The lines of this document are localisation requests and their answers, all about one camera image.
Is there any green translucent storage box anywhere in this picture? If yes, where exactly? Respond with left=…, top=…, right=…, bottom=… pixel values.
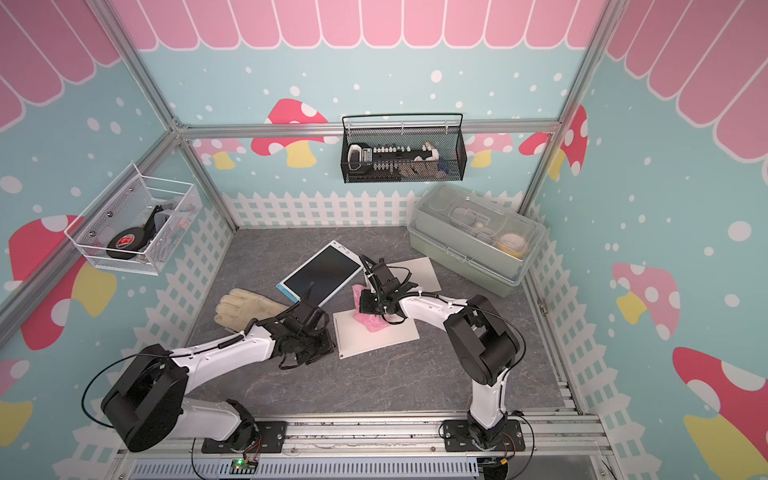
left=407, top=184, right=545, bottom=297

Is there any black tape roll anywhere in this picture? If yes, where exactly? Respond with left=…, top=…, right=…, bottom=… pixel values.
left=106, top=227, right=148, bottom=260

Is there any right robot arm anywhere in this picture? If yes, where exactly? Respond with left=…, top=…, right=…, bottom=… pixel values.
left=359, top=255, right=525, bottom=450

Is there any beige work glove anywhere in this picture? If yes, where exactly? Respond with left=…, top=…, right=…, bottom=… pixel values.
left=214, top=288, right=287, bottom=332

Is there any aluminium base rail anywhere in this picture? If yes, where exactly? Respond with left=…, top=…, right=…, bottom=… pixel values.
left=106, top=411, right=623, bottom=479

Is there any pink cleaning cloth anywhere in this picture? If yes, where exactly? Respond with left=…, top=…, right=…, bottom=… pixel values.
left=352, top=284, right=390, bottom=333

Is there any blue framed drawing tablet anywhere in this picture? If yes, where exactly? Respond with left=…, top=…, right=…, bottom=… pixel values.
left=276, top=241, right=363, bottom=307

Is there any white drawing tablet front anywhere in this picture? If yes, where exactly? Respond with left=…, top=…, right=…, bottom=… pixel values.
left=387, top=257, right=442, bottom=292

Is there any black wire mesh basket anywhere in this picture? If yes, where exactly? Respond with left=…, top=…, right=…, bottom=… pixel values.
left=340, top=113, right=467, bottom=183

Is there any white drawing tablet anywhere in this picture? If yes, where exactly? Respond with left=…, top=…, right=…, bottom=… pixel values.
left=387, top=257, right=442, bottom=292
left=333, top=310, right=420, bottom=359

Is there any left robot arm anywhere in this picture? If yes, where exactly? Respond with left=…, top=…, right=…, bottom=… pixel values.
left=100, top=300, right=334, bottom=455

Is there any clear acrylic wall bin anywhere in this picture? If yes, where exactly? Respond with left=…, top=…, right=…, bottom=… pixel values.
left=64, top=164, right=202, bottom=276

